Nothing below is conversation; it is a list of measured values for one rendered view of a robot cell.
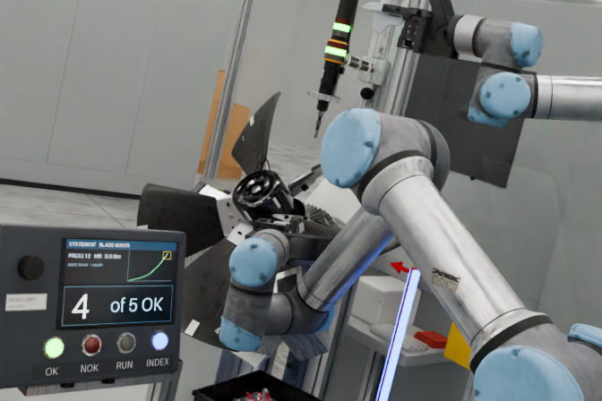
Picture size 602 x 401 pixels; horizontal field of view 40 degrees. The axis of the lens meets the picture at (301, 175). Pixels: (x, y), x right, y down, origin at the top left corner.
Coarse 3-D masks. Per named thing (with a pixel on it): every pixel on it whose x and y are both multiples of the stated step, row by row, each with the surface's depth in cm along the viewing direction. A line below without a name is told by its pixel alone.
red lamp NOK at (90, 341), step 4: (88, 336) 102; (92, 336) 103; (96, 336) 103; (84, 340) 102; (88, 340) 102; (92, 340) 102; (96, 340) 102; (100, 340) 103; (84, 344) 102; (88, 344) 102; (92, 344) 102; (96, 344) 102; (100, 344) 103; (84, 348) 102; (88, 348) 102; (92, 348) 102; (96, 348) 102; (84, 352) 102; (88, 352) 102; (92, 352) 102; (96, 352) 103
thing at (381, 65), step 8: (368, 56) 232; (376, 64) 232; (384, 64) 231; (360, 72) 233; (376, 72) 232; (384, 72) 233; (360, 80) 233; (368, 80) 233; (376, 80) 232; (384, 80) 237
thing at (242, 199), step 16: (256, 176) 188; (272, 176) 184; (240, 192) 186; (256, 192) 183; (272, 192) 180; (288, 192) 186; (240, 208) 181; (256, 208) 180; (272, 208) 181; (288, 208) 184; (304, 208) 189
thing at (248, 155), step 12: (276, 96) 208; (264, 108) 209; (264, 120) 205; (252, 132) 210; (264, 132) 202; (240, 144) 215; (252, 144) 207; (264, 144) 198; (240, 156) 213; (252, 156) 205; (264, 156) 196; (252, 168) 204
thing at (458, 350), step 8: (456, 328) 174; (456, 336) 174; (448, 344) 175; (456, 344) 174; (464, 344) 172; (448, 352) 175; (456, 352) 174; (464, 352) 172; (456, 360) 173; (464, 360) 172
